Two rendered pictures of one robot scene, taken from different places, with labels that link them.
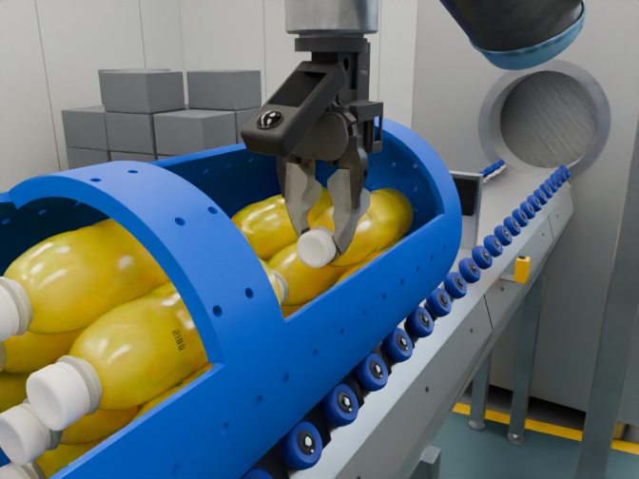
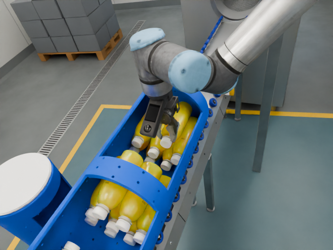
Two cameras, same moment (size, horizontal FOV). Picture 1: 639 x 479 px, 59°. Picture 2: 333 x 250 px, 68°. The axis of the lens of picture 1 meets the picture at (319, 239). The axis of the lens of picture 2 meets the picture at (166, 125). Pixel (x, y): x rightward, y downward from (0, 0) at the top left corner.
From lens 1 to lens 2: 0.43 m
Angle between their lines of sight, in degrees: 25
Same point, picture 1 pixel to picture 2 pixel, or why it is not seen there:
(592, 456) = (261, 134)
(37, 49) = not seen: outside the picture
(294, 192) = not seen: hidden behind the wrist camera
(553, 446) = (251, 119)
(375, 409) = (191, 171)
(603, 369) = (263, 109)
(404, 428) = (199, 169)
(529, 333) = (239, 84)
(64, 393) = (126, 227)
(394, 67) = not seen: outside the picture
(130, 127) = (47, 7)
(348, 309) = (181, 170)
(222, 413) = (160, 220)
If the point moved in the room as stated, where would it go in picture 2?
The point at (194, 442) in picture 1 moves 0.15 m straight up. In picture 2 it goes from (157, 229) to (144, 202)
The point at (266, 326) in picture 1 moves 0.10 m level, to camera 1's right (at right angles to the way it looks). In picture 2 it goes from (164, 195) to (199, 187)
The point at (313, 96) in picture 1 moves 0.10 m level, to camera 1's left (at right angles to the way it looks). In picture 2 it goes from (158, 116) to (124, 124)
